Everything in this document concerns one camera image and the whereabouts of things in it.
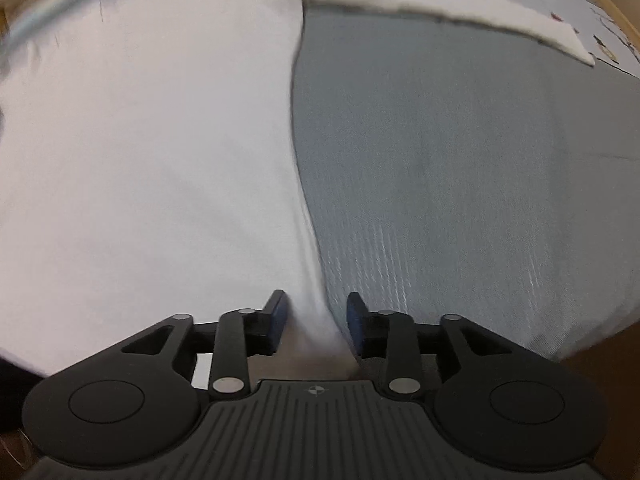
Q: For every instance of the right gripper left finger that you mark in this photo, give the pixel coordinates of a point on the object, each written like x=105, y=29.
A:
x=241, y=334

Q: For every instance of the white long-sleeve shirt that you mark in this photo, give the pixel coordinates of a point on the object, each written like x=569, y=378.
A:
x=147, y=167

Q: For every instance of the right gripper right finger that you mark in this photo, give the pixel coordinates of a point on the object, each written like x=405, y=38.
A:
x=387, y=346

